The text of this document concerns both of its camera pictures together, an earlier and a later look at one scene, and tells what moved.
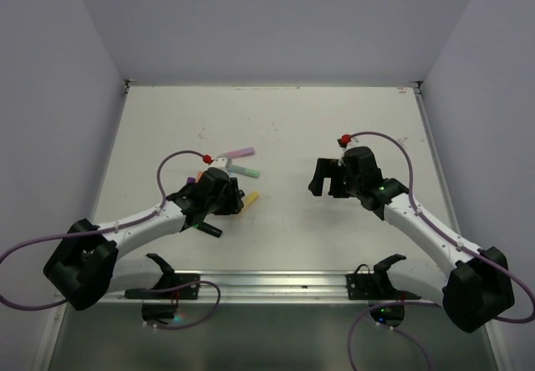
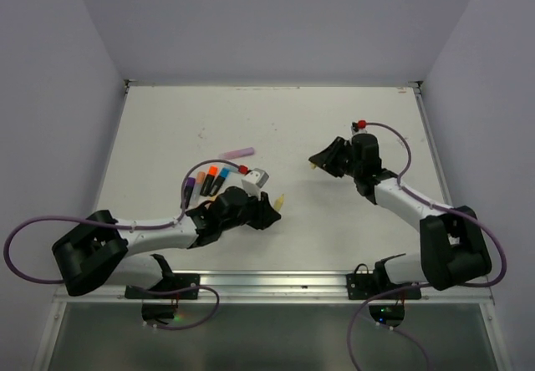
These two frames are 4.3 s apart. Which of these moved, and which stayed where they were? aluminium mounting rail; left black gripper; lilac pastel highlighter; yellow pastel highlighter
Moved: yellow pastel highlighter; left black gripper
Stayed: aluminium mounting rail; lilac pastel highlighter
